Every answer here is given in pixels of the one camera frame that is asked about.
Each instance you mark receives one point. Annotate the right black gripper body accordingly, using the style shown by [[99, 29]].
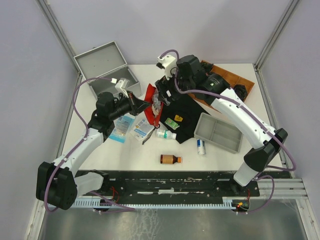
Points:
[[171, 83]]

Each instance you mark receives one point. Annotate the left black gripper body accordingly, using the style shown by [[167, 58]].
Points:
[[123, 106]]

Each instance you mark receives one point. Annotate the small zip bag of packets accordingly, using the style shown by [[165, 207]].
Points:
[[156, 105]]

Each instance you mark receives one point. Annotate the red first aid kit pouch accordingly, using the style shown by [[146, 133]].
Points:
[[152, 118]]

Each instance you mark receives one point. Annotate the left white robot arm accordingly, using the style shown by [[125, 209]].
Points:
[[57, 183]]

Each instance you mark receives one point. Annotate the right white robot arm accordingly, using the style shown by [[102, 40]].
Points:
[[187, 75]]

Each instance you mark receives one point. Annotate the brown medicine bottle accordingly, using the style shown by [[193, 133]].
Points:
[[169, 159]]

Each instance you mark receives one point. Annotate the black folded cloth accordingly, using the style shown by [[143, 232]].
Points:
[[186, 112]]

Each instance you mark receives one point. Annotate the blue white gauze packet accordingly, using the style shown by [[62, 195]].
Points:
[[141, 129]]

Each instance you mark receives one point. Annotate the light blue mask packet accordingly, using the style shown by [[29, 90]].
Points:
[[121, 127]]

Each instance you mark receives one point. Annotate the green small sachet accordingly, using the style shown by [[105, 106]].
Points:
[[171, 123]]

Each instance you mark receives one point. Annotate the clear bottle green label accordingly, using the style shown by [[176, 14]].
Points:
[[165, 134]]

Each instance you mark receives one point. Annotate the dark rolled item top compartment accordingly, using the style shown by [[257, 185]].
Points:
[[207, 67]]

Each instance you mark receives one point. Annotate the grey metal first aid box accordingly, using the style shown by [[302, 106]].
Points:
[[107, 61]]

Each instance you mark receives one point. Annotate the grey plastic divided tray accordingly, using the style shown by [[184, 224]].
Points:
[[219, 133]]

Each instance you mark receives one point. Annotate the brown wooden compartment tray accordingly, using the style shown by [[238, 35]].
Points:
[[232, 78]]

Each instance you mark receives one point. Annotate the white blue tube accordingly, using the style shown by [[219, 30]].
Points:
[[201, 148]]

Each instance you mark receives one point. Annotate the black rolled item right compartment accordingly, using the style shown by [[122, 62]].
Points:
[[241, 91]]

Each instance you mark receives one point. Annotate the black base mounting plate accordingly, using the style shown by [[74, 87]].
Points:
[[174, 187]]

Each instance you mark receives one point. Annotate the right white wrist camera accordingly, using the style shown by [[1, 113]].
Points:
[[168, 64]]

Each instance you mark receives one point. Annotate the black handled scissors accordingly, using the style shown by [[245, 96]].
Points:
[[150, 134]]

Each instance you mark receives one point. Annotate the light blue cable duct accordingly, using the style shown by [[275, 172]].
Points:
[[97, 203]]

